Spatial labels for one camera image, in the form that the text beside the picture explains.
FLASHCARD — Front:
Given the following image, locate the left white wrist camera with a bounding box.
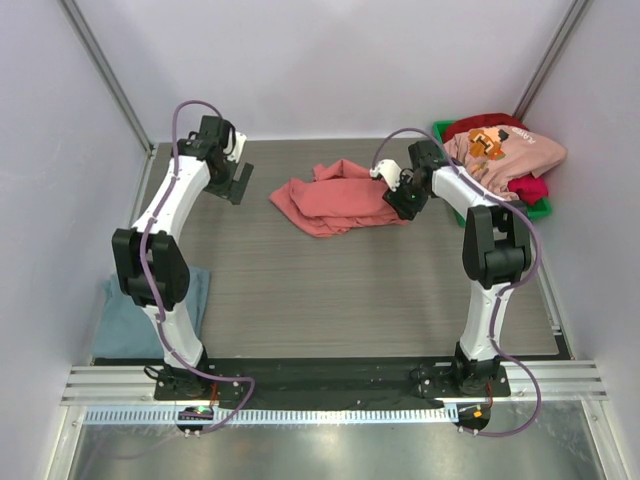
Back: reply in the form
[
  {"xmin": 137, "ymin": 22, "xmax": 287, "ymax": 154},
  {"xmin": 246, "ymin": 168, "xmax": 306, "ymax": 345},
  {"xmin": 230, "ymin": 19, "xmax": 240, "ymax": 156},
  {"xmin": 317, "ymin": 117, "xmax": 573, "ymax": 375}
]
[{"xmin": 224, "ymin": 131, "xmax": 247, "ymax": 163}]

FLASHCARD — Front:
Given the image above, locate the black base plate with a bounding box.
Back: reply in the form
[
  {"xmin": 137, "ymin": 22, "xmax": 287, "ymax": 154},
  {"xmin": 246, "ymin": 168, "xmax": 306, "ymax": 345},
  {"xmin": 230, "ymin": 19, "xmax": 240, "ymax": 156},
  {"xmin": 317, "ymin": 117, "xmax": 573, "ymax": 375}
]
[{"xmin": 152, "ymin": 355, "xmax": 512, "ymax": 401}]

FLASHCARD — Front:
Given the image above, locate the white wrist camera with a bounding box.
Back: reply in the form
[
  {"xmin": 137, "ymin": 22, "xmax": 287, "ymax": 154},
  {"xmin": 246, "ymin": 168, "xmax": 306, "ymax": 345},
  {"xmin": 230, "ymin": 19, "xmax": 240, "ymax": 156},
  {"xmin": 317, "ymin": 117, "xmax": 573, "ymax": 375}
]
[
  {"xmin": 224, "ymin": 131, "xmax": 247, "ymax": 163},
  {"xmin": 369, "ymin": 159, "xmax": 402, "ymax": 191}
]

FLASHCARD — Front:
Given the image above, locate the green plastic bin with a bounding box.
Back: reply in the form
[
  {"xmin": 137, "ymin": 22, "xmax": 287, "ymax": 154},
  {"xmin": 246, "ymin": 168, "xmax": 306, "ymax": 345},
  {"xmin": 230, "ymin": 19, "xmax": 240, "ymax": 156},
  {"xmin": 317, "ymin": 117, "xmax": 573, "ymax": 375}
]
[{"xmin": 431, "ymin": 120, "xmax": 552, "ymax": 220}]

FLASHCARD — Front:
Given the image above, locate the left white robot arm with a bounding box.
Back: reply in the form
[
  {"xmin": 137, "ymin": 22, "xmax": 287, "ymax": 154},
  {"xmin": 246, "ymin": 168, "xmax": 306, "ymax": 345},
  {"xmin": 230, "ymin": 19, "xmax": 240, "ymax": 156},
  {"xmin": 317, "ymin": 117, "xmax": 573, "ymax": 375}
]
[{"xmin": 112, "ymin": 115, "xmax": 254, "ymax": 400}]

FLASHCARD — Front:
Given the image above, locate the aluminium front rail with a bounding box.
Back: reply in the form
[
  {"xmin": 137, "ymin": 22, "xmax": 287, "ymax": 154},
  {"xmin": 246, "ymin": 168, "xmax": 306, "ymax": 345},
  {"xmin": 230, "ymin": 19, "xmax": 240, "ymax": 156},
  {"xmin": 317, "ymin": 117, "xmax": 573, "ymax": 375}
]
[{"xmin": 61, "ymin": 360, "xmax": 608, "ymax": 405}]

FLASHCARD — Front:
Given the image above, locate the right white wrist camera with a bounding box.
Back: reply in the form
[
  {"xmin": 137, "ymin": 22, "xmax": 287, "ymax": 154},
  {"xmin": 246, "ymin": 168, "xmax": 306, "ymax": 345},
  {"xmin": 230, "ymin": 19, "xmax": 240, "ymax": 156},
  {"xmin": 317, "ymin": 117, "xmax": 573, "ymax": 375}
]
[{"xmin": 369, "ymin": 159, "xmax": 402, "ymax": 191}]

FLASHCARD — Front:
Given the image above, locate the left aluminium corner post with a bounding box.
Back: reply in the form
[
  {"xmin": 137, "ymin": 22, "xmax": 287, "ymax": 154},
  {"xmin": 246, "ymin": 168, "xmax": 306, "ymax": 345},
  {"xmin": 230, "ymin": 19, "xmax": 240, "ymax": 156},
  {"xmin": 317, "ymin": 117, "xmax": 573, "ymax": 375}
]
[{"xmin": 58, "ymin": 0, "xmax": 154, "ymax": 158}]

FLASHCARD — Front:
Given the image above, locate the aluminium corner post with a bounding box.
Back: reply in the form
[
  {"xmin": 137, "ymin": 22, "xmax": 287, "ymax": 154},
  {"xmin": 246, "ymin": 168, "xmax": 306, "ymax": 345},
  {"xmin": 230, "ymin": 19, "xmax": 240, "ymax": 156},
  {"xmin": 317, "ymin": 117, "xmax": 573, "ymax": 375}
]
[
  {"xmin": 58, "ymin": 0, "xmax": 154, "ymax": 158},
  {"xmin": 512, "ymin": 0, "xmax": 593, "ymax": 121}
]

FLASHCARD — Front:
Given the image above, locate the right aluminium corner post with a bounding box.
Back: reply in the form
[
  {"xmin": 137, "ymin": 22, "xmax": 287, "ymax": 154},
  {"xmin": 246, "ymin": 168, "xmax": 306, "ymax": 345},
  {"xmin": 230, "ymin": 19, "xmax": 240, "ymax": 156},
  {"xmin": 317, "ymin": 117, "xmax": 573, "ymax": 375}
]
[{"xmin": 512, "ymin": 0, "xmax": 593, "ymax": 121}]

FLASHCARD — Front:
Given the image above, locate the salmon pink t-shirt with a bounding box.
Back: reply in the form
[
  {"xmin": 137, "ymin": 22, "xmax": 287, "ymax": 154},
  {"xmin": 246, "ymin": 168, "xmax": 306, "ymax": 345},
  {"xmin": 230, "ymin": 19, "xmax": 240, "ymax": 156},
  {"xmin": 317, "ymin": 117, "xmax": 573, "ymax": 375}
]
[{"xmin": 269, "ymin": 159, "xmax": 407, "ymax": 238}]

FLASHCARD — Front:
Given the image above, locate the red t-shirt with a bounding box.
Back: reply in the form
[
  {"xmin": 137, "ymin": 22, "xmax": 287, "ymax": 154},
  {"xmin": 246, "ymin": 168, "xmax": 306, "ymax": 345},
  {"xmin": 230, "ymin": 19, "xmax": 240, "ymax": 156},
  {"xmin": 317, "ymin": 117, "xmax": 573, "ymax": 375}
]
[{"xmin": 441, "ymin": 113, "xmax": 548, "ymax": 205}]

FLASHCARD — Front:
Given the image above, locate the folded blue t-shirt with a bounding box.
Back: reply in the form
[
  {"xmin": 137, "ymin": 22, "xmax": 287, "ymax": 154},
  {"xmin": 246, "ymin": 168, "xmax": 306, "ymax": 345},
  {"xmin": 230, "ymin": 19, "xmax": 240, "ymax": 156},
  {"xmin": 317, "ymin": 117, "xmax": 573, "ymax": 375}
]
[{"xmin": 92, "ymin": 266, "xmax": 211, "ymax": 359}]

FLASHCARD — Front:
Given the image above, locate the light pink printed t-shirt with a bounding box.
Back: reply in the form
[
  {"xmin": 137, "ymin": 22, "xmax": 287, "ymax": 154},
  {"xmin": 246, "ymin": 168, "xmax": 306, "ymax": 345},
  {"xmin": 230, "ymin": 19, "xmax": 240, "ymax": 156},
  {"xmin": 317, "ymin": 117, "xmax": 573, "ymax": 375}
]
[{"xmin": 444, "ymin": 125, "xmax": 567, "ymax": 205}]

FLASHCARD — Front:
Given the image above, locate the slotted cable duct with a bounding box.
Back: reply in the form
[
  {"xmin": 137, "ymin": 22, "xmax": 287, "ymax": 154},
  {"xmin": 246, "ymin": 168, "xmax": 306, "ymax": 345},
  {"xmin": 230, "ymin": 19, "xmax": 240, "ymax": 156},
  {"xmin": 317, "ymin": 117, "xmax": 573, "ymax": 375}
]
[{"xmin": 84, "ymin": 404, "xmax": 458, "ymax": 426}]

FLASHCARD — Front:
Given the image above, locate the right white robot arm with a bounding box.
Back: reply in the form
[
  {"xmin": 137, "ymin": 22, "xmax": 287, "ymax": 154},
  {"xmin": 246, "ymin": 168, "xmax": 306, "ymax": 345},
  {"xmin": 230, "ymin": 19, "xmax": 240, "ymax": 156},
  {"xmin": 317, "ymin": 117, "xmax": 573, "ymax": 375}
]
[{"xmin": 370, "ymin": 139, "xmax": 533, "ymax": 401}]

